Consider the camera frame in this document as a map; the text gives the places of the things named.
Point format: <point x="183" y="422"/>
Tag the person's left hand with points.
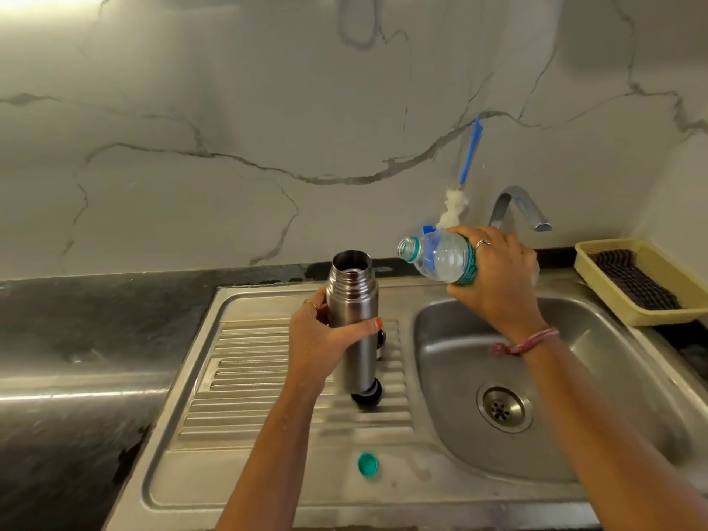
<point x="312" y="342"/>

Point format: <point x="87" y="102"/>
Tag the person's right hand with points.
<point x="500" y="276"/>

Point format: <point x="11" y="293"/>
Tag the person's left thumb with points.
<point x="359" y="327"/>

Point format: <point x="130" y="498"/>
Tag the stainless steel flask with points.
<point x="353" y="320"/>

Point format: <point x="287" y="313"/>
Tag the clear plastic water bottle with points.
<point x="440" y="257"/>

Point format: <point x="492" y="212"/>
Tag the person's left forearm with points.
<point x="271" y="458"/>

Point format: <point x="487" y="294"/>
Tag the person's right forearm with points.
<point x="614" y="431"/>

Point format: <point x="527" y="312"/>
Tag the black flask lid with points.
<point x="368" y="397"/>

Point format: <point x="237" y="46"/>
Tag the stainless steel sink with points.
<point x="442" y="403"/>

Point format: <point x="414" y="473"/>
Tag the teal bottle cap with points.
<point x="368" y="465"/>

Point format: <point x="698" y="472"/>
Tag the sink drain strainer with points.
<point x="504" y="408"/>

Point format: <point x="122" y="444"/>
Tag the pink thread wristband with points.
<point x="525" y="342"/>

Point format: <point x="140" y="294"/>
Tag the chrome faucet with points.
<point x="520" y="207"/>

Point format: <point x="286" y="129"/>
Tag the dark striped cloth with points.
<point x="636" y="279"/>

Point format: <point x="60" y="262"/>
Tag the yellow plastic tray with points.
<point x="647" y="281"/>

